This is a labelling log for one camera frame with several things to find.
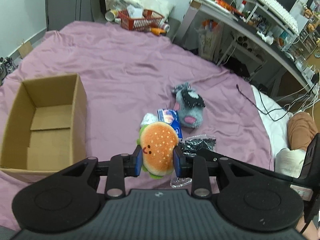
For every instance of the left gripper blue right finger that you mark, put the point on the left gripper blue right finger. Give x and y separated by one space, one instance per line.
186 166

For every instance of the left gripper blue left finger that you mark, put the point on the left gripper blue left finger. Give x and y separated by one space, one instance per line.
117 169

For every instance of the plush hamburger toy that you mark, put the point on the plush hamburger toy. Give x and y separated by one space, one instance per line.
158 141

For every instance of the white crumpled soft item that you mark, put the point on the white crumpled soft item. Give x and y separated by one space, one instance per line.
149 118

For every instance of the black items plastic bag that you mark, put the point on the black items plastic bag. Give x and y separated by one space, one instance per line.
192 145

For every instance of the blue tissue packet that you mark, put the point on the blue tissue packet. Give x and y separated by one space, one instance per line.
170 117

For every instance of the grey plush mouse toy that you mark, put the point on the grey plush mouse toy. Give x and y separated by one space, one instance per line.
189 105

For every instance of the white bed sheet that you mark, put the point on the white bed sheet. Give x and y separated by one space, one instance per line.
275 121

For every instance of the brown pillow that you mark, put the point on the brown pillow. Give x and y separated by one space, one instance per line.
301 129

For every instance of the open brown cardboard box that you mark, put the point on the open brown cardboard box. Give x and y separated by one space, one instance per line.
46 128

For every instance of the purple bed sheet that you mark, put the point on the purple bed sheet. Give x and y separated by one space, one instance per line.
127 74

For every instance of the printed shopping bag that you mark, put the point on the printed shopping bag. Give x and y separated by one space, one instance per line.
210 35

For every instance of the orange bottle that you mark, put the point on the orange bottle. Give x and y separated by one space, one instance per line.
157 31

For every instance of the red plastic basket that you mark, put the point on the red plastic basket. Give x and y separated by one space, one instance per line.
150 19

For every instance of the small brown paper bag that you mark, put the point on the small brown paper bag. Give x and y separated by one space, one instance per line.
25 48

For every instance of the black-top desk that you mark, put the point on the black-top desk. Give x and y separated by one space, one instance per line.
211 9

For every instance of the clear plastic bottle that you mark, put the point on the clear plastic bottle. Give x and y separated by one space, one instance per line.
118 5

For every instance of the white plastic bag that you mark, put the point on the white plastic bag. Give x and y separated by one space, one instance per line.
162 7

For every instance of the grey door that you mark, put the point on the grey door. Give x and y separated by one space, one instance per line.
60 13

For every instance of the white monitor riser shelf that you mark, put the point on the white monitor riser shelf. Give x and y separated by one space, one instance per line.
257 8

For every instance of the white keyboard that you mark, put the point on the white keyboard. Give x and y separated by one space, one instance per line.
275 7

